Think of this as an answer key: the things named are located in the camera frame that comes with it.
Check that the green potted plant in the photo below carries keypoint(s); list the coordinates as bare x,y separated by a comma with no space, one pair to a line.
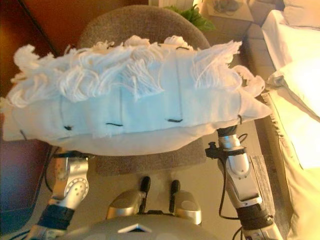
197,16

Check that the white fringed cushion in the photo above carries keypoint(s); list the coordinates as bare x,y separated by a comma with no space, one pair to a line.
130,100

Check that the beige nightstand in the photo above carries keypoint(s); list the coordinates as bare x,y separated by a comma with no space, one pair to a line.
237,15

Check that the beige upholstered bed frame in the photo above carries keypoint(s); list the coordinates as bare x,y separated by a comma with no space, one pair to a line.
255,45

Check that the grey streaked rug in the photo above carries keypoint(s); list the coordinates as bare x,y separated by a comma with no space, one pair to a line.
265,180

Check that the silver left robot leg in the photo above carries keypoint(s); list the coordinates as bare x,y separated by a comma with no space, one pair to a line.
125,202

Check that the silver right robot leg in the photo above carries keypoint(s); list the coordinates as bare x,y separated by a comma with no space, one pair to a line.
186,202

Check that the silver robot leg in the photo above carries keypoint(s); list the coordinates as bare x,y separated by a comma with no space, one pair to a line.
125,202
186,202

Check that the bed with white duvet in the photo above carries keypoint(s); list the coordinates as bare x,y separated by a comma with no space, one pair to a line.
300,137

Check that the beige pillow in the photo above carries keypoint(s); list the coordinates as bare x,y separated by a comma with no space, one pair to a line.
305,12

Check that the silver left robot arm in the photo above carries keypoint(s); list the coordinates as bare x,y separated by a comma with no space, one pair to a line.
72,185

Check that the silver robot torso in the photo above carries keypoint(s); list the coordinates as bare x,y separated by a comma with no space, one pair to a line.
150,231

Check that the grey upholstered armchair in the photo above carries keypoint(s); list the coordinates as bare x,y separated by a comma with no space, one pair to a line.
140,25

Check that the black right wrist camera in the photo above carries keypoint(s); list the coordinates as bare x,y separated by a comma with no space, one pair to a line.
212,150

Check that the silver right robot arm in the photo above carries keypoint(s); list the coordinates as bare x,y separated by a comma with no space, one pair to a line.
240,172

